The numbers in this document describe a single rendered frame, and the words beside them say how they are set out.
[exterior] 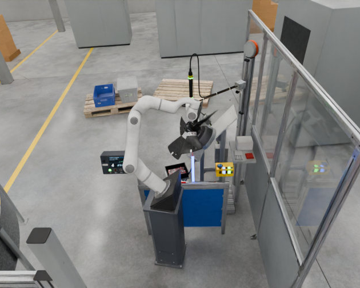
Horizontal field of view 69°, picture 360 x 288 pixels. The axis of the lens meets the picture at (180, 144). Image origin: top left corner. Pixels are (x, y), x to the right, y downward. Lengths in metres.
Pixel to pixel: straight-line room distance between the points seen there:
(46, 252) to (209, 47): 7.73
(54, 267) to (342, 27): 3.69
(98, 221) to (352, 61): 3.82
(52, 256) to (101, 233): 2.71
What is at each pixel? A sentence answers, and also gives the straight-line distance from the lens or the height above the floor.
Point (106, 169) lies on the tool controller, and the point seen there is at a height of 1.12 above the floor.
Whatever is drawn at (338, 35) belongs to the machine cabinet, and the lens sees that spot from 3.88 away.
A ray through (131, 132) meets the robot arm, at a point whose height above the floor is 1.59.
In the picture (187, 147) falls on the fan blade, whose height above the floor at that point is 1.16.
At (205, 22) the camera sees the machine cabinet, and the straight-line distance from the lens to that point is 7.97.
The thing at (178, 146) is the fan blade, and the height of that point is 1.02.
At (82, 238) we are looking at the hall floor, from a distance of 3.52.
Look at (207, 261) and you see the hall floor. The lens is 3.11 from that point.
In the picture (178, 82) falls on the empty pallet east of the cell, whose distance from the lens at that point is 6.26.
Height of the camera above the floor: 2.74
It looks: 38 degrees down
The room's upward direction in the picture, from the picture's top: 4 degrees counter-clockwise
